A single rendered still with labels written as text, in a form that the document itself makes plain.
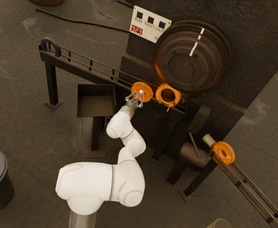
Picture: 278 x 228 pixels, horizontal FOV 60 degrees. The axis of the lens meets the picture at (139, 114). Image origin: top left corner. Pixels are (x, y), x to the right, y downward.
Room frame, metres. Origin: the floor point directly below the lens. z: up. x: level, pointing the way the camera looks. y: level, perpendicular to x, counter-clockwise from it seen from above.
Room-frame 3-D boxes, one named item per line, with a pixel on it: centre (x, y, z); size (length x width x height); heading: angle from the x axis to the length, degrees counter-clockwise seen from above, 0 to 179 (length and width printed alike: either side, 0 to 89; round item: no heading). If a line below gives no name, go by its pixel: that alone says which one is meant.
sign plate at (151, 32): (1.48, 0.10, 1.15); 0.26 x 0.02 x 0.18; 77
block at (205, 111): (1.25, -0.44, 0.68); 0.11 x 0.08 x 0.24; 167
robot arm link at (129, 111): (0.98, 0.08, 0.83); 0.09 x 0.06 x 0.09; 77
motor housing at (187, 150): (1.09, -0.49, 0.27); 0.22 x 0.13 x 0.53; 77
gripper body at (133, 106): (1.05, 0.06, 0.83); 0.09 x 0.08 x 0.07; 167
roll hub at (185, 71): (1.20, -0.18, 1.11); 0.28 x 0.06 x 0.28; 77
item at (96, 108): (1.16, 0.33, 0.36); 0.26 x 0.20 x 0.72; 112
